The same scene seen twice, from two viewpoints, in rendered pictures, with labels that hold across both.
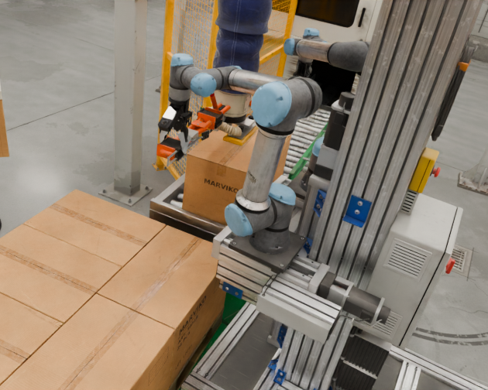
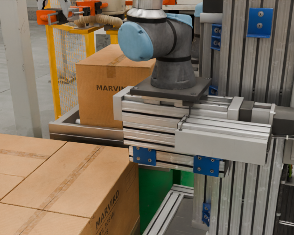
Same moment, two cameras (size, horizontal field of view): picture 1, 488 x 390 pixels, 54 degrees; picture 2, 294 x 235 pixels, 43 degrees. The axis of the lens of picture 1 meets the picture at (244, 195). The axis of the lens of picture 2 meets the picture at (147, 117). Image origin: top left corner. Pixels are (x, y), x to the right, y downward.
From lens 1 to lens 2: 75 cm
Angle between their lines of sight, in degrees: 11
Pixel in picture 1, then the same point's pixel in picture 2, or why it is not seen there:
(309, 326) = (241, 147)
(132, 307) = (39, 207)
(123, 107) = (15, 66)
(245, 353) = not seen: outside the picture
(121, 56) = (6, 20)
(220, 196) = not seen: hidden behind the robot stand
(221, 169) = (110, 71)
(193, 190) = (87, 101)
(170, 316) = (83, 208)
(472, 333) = not seen: outside the picture
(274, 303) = (195, 133)
